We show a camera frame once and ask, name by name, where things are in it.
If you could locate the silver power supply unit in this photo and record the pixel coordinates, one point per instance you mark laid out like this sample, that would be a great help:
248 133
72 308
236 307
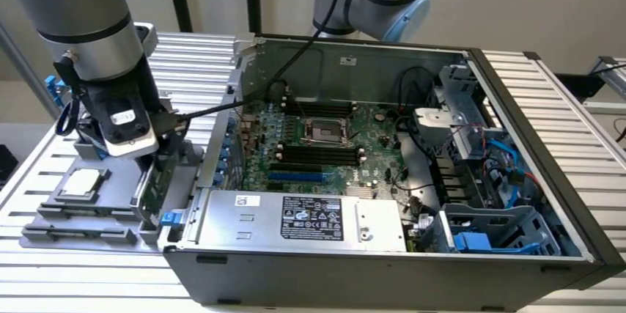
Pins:
264 225

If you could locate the green GPU card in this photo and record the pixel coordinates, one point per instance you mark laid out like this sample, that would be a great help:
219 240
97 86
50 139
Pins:
163 184

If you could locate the silver CPU chip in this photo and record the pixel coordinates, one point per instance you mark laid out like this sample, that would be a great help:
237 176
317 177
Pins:
85 181

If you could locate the grey metal frame bar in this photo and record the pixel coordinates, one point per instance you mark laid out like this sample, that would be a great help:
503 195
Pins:
18 63

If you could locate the CPU socket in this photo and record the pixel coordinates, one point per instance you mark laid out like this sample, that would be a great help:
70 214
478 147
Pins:
324 131

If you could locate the black open PC case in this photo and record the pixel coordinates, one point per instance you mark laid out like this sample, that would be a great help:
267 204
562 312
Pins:
341 276

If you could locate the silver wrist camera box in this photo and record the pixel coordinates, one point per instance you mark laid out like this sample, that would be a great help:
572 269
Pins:
133 146

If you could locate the grey parts rack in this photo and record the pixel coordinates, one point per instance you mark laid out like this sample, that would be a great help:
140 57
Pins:
117 184

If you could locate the blue power supply latch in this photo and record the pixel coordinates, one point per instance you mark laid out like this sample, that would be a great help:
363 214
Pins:
173 219

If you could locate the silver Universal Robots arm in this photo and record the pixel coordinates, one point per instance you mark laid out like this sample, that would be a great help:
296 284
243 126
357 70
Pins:
82 5

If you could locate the black expansion slot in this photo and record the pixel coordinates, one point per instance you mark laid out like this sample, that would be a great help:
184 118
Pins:
293 167

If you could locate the black box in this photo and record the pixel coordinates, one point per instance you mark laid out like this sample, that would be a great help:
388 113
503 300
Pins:
6 162

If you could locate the blue expansion slot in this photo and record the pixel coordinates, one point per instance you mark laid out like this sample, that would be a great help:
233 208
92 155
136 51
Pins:
293 177

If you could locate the black RAM slot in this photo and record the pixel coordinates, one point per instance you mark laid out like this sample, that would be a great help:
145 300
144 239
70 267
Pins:
317 109
320 162
320 152
320 147
320 157
317 102
317 106

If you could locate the RAM stick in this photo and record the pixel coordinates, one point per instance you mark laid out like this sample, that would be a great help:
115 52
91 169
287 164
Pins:
77 235
88 212

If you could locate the blue plastic bracket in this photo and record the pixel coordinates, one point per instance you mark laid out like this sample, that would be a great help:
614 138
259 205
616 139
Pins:
50 89

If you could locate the blue drive cage latch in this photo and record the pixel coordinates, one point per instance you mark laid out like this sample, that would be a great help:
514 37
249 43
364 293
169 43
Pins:
471 243

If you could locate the metal disk bay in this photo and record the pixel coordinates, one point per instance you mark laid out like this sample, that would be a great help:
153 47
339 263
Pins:
439 118

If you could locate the silver chipset heatsink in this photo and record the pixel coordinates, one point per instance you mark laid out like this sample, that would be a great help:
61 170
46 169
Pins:
367 192

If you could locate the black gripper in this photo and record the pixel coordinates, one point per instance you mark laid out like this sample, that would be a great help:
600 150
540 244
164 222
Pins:
115 100

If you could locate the aluminium frame with black caps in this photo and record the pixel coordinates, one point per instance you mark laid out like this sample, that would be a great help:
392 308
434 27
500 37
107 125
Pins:
611 78

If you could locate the green motherboard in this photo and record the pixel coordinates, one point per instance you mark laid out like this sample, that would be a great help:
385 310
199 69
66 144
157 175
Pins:
376 159

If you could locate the grey drive cage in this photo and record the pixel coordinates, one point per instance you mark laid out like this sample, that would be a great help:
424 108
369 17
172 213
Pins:
488 214

